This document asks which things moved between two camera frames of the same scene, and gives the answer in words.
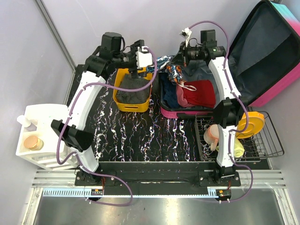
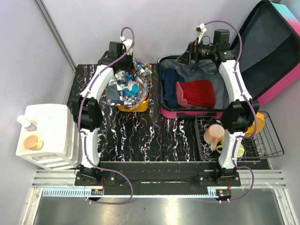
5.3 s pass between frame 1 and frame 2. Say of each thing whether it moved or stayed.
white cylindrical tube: stayed
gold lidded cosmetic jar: stayed
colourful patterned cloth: moved
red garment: stayed
